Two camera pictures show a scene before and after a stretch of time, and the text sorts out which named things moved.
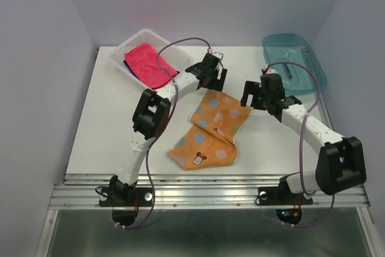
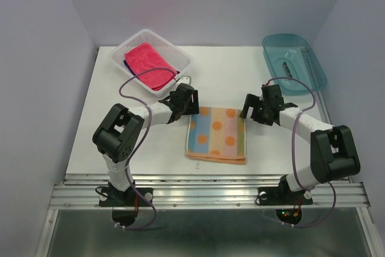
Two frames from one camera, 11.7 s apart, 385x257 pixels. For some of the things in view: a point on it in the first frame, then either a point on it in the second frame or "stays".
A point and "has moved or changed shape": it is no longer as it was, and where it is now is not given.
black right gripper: (252, 87) -> (251, 100)
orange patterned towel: (218, 119) has moved or changed shape
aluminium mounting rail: (192, 191) stays
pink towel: (143, 59) stays
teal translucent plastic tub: (294, 58) stays
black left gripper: (216, 84) -> (193, 106)
